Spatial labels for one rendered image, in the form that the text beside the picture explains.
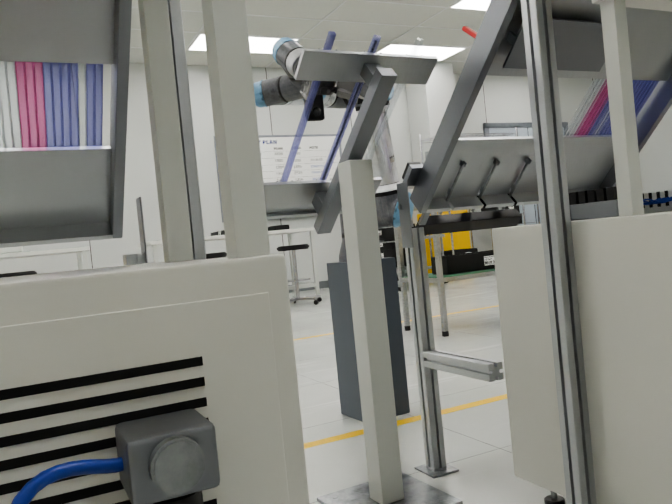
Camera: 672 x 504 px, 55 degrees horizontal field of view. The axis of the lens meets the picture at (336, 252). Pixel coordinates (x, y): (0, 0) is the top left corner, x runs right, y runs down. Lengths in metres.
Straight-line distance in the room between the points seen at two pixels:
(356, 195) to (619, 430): 0.72
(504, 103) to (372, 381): 9.61
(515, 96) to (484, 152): 9.38
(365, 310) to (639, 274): 0.59
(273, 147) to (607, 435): 7.68
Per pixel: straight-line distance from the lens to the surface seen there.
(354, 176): 1.49
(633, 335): 1.26
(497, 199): 1.88
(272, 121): 8.82
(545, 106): 1.31
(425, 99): 9.43
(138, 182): 8.23
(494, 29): 1.50
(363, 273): 1.49
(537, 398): 1.47
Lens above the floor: 0.63
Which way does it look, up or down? 1 degrees down
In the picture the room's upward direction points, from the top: 6 degrees counter-clockwise
